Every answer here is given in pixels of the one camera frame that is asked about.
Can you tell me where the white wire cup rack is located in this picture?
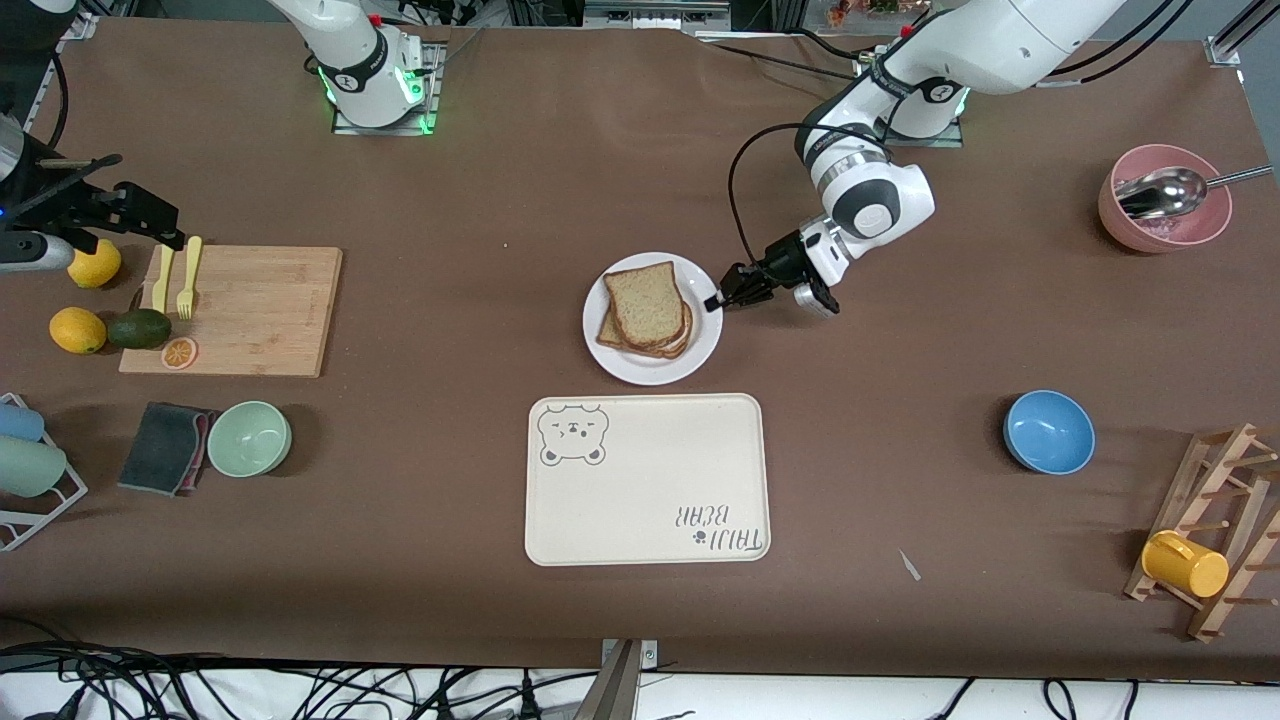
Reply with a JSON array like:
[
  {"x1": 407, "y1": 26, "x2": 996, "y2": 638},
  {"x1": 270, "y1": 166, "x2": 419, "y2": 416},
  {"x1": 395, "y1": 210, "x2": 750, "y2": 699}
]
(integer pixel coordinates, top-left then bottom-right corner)
[{"x1": 0, "y1": 393, "x2": 89, "y2": 553}]

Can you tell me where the black cable bundle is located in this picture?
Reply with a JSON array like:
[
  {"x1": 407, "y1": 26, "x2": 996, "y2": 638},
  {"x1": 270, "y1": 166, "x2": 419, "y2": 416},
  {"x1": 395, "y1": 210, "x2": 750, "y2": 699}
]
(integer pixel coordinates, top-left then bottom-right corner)
[{"x1": 0, "y1": 620, "x2": 601, "y2": 720}]

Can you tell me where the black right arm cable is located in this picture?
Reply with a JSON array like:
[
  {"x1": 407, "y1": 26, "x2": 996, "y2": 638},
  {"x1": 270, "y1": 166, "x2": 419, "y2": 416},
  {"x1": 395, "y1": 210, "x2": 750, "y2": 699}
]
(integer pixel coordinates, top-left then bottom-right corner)
[{"x1": 45, "y1": 55, "x2": 73, "y2": 153}]

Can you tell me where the pink bowl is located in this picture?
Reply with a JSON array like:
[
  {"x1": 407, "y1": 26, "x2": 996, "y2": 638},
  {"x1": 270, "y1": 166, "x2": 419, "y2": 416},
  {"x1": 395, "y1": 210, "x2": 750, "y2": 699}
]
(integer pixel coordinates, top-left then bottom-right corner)
[{"x1": 1098, "y1": 144, "x2": 1233, "y2": 254}]

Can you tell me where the brown bread slice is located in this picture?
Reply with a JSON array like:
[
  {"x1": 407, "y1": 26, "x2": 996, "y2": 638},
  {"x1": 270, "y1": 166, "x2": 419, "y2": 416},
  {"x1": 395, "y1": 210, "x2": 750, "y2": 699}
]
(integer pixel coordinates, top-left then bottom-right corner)
[
  {"x1": 603, "y1": 261, "x2": 687, "y2": 349},
  {"x1": 597, "y1": 298, "x2": 694, "y2": 361}
]

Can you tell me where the metal table bracket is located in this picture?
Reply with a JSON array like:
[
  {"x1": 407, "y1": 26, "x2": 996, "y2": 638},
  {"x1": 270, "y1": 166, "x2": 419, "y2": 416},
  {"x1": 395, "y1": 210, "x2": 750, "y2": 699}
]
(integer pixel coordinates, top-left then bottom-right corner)
[{"x1": 585, "y1": 638, "x2": 659, "y2": 720}]

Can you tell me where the blue bowl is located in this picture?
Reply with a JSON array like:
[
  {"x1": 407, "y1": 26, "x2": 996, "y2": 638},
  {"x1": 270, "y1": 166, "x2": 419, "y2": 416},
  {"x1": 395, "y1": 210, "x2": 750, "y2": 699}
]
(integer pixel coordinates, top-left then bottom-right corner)
[{"x1": 1003, "y1": 390, "x2": 1097, "y2": 476}]

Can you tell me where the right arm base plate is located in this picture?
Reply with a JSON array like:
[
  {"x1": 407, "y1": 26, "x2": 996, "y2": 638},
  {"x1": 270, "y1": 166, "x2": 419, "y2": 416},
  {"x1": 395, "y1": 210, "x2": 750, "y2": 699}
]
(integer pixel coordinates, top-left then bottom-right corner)
[{"x1": 330, "y1": 40, "x2": 443, "y2": 137}]

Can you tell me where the green avocado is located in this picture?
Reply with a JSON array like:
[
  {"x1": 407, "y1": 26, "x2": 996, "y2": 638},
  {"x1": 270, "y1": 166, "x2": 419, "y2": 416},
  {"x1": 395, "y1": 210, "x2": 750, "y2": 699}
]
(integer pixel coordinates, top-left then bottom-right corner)
[{"x1": 106, "y1": 309, "x2": 173, "y2": 351}]

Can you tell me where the aluminium frame rail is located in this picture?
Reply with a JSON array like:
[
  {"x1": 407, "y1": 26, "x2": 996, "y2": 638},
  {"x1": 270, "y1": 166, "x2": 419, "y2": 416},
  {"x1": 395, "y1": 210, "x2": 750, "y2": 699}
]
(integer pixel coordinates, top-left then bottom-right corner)
[
  {"x1": 1205, "y1": 0, "x2": 1280, "y2": 111},
  {"x1": 20, "y1": 12, "x2": 101, "y2": 126}
]

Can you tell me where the pale green cup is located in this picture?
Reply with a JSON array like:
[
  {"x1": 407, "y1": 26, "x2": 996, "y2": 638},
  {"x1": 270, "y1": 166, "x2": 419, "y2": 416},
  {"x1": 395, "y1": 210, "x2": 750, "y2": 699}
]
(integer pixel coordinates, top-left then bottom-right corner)
[{"x1": 0, "y1": 436, "x2": 68, "y2": 499}]

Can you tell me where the large metal spoon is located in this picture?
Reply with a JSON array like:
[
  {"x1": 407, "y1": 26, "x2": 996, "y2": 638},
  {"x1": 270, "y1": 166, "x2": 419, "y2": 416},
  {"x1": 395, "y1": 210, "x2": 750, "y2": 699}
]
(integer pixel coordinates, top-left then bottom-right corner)
[{"x1": 1115, "y1": 165, "x2": 1276, "y2": 221}]

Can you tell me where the white round plate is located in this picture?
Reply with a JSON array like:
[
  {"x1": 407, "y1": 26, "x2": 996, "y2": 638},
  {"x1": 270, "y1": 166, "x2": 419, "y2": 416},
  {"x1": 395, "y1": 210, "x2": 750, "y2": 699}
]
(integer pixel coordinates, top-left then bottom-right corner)
[{"x1": 583, "y1": 252, "x2": 724, "y2": 387}]

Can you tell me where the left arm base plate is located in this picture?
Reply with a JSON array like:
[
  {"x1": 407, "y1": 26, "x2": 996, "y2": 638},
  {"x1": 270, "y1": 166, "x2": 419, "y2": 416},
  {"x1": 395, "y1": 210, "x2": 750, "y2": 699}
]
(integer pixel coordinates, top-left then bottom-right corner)
[{"x1": 855, "y1": 50, "x2": 967, "y2": 149}]

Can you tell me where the wooden cutting board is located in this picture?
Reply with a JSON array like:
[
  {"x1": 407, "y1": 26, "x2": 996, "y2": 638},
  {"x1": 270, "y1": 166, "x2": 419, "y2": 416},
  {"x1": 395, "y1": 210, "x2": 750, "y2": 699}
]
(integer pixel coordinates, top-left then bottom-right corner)
[{"x1": 118, "y1": 246, "x2": 344, "y2": 379}]

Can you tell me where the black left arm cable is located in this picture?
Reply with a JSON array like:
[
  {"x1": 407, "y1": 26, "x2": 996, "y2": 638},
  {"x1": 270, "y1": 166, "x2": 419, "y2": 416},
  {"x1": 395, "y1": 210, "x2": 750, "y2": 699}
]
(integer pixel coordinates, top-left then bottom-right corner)
[{"x1": 727, "y1": 0, "x2": 1196, "y2": 271}]

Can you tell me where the folded grey cloth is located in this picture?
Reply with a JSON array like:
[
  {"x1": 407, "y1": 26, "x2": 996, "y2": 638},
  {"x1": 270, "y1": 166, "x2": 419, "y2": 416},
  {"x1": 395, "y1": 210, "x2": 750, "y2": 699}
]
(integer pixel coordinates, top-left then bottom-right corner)
[{"x1": 117, "y1": 402, "x2": 219, "y2": 498}]

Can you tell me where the dark equipment rack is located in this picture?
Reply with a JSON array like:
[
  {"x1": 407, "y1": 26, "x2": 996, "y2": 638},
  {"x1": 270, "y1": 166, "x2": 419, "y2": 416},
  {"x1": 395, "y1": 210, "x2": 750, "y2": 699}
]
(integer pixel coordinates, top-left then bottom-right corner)
[{"x1": 505, "y1": 0, "x2": 801, "y2": 41}]

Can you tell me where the cream bear print tray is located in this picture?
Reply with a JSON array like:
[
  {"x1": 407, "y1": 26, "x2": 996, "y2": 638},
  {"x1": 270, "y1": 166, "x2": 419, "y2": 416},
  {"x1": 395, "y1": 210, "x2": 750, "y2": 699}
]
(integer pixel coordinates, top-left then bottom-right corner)
[{"x1": 525, "y1": 393, "x2": 772, "y2": 568}]

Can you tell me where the wooden peg rack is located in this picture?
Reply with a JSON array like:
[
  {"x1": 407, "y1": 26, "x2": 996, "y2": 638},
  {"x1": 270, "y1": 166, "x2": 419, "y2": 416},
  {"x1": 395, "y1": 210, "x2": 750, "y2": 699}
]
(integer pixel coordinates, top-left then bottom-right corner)
[{"x1": 1124, "y1": 423, "x2": 1280, "y2": 643}]

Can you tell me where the yellow lemon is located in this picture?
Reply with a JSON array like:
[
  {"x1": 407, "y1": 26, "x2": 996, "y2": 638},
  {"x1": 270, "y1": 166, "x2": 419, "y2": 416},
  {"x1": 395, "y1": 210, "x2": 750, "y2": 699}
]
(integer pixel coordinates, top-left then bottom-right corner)
[
  {"x1": 49, "y1": 307, "x2": 108, "y2": 356},
  {"x1": 67, "y1": 238, "x2": 123, "y2": 290}
]

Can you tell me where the yellow mug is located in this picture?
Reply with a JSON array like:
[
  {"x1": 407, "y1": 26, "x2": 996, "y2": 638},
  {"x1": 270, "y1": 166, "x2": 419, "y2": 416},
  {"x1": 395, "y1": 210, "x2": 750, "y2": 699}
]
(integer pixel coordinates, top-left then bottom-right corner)
[{"x1": 1141, "y1": 530, "x2": 1230, "y2": 599}]

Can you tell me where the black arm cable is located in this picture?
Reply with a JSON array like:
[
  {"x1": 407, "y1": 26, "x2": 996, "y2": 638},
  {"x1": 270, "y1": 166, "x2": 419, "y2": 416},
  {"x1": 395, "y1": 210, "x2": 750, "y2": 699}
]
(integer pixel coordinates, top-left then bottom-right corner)
[
  {"x1": 727, "y1": 0, "x2": 1196, "y2": 271},
  {"x1": 45, "y1": 55, "x2": 73, "y2": 153}
]

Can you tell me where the light blue cup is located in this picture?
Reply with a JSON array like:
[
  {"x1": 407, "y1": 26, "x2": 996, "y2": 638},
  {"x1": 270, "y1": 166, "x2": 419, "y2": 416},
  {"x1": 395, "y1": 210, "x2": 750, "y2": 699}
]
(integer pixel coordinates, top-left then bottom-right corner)
[{"x1": 0, "y1": 402, "x2": 46, "y2": 443}]

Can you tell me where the black table cable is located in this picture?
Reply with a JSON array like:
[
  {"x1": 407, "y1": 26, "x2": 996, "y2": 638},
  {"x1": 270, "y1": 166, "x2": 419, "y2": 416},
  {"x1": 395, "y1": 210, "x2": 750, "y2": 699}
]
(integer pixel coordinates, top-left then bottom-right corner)
[{"x1": 695, "y1": 35, "x2": 863, "y2": 83}]

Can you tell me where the yellow plastic fork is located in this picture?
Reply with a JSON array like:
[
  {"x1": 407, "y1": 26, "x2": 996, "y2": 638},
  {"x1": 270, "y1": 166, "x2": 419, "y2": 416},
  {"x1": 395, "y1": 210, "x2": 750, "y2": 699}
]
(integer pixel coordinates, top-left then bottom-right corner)
[{"x1": 177, "y1": 236, "x2": 203, "y2": 321}]

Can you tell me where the mint green bowl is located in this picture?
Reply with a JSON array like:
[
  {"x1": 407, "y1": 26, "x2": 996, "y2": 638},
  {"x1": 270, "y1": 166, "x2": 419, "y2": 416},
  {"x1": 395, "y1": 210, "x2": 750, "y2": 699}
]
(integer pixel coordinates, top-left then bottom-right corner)
[{"x1": 207, "y1": 401, "x2": 293, "y2": 478}]

